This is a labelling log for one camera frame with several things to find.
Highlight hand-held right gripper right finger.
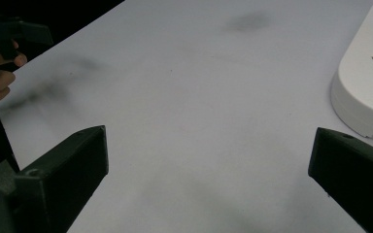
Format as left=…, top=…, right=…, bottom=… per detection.
left=307, top=126, right=373, bottom=233

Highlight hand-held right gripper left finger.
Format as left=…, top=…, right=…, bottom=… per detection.
left=12, top=125, right=110, bottom=233

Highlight white power strip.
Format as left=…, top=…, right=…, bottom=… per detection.
left=330, top=0, right=373, bottom=146

